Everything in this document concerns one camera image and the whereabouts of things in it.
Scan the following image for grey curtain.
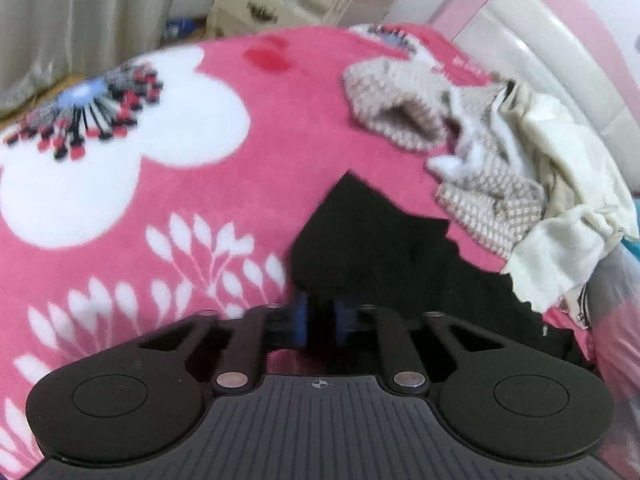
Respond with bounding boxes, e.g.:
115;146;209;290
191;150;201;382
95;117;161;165
0;0;187;111

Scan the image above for beige checked knit sweater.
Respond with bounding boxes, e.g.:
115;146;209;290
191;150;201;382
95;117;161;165
342;57;547;259

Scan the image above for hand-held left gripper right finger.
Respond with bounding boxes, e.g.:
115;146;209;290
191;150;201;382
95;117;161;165
332;300;505;396

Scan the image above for pink and white headboard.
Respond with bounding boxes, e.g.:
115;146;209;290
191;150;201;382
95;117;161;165
430;0;640;183

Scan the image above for pink floral blanket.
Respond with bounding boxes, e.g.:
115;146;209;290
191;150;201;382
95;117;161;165
0;22;640;480

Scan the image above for black garment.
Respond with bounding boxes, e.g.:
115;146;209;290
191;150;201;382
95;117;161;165
287;170;596;376

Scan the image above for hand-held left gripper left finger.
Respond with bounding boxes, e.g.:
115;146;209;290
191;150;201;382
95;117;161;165
117;294;308;395

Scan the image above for small blue object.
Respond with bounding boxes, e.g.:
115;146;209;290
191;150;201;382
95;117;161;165
162;16;203;41

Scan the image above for pale pink quilt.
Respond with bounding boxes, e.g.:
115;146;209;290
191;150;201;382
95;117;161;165
582;240;640;480

